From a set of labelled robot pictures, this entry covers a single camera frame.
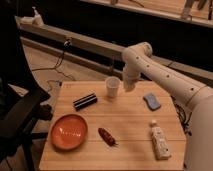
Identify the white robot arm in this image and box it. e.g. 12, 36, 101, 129
122, 42, 213, 171

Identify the white plastic cup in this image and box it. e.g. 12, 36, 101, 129
105, 76, 120, 98

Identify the blue sponge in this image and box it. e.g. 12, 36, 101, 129
143, 93, 161, 111

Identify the orange plate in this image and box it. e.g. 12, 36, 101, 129
50, 114, 88, 150

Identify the black chair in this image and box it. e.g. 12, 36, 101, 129
0, 0, 52, 171

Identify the white dispenser bottle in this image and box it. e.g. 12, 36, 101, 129
32, 7, 44, 26

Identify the black cable right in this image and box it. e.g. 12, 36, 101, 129
173, 102, 193, 136

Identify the black floor cable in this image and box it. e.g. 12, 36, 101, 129
31, 39, 77, 94

